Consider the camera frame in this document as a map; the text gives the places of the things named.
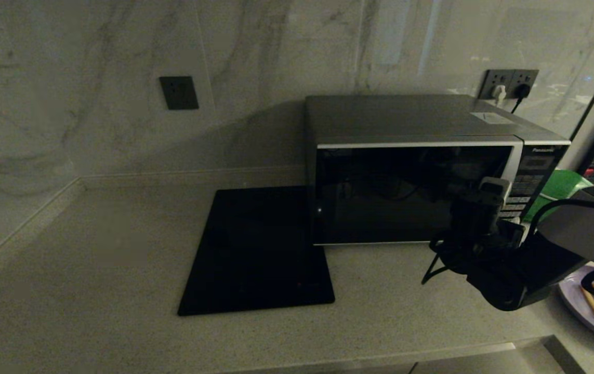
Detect black glass microwave door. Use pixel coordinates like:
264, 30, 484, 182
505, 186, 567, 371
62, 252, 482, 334
313, 140, 524, 246

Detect purple round plate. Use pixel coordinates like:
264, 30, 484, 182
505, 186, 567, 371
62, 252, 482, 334
558, 262, 594, 349

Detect silver black microwave oven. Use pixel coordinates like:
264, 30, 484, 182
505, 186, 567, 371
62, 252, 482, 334
305, 94, 572, 246

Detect green plastic cutting board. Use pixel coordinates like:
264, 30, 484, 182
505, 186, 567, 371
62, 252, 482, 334
523, 169, 594, 224

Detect black glass induction cooktop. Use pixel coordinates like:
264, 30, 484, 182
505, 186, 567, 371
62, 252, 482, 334
177, 185, 336, 317

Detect black plug with cable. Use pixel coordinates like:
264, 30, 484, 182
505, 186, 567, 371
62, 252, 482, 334
509, 83, 532, 114

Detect double grey wall socket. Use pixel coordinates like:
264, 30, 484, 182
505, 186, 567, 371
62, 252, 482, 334
478, 69, 540, 101

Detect single black wall socket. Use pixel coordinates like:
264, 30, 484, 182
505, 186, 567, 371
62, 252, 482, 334
159, 76, 200, 111

